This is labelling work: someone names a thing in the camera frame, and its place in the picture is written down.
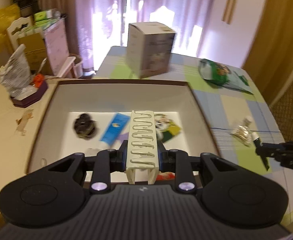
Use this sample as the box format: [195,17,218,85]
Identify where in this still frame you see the dark green small tube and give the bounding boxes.
[251,132,270,171]

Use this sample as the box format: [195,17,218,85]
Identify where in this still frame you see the blue cream tube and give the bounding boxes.
[97,112,130,150]

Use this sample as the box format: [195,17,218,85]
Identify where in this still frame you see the clear cotton swab bag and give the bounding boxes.
[230,121,252,146]

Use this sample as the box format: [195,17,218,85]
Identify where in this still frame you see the green carded balm jar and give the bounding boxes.
[155,114,181,143]

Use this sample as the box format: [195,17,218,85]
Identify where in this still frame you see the cream plastic hair claw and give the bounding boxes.
[125,111,159,185]

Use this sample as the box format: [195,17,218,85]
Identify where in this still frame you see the dark velvet hair scrunchie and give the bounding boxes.
[73,113,97,140]

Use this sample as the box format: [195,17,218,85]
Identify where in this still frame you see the purple cream tube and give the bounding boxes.
[113,132,129,148]

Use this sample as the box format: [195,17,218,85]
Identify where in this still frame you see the small white bottle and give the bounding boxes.
[242,115,254,127]

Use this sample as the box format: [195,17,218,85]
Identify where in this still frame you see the brown cardboard storage box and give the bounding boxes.
[26,79,220,173]

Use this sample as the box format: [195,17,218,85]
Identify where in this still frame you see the green snack bag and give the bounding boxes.
[198,59,253,94]

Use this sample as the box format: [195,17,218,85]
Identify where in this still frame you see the dark maroon tray box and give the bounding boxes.
[10,80,49,109]

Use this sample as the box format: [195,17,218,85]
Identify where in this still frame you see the pink cardboard box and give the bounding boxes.
[44,18,69,76]

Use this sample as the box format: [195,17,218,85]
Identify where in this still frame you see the brown curtain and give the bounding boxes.
[243,0,293,103]

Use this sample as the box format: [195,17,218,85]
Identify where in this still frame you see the white humidifier box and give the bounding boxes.
[126,22,176,79]

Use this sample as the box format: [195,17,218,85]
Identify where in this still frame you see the brown cardboard carton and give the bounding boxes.
[17,33,53,76]

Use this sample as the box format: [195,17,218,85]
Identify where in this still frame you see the purple curtain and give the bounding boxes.
[39,0,213,72]

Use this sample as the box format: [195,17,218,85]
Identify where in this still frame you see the white wooden chair back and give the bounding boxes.
[6,16,33,51]

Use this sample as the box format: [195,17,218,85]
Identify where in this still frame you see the green tissue packs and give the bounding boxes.
[22,9,61,33]

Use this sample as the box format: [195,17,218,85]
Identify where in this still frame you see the orange handled scissors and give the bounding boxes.
[32,58,47,88]

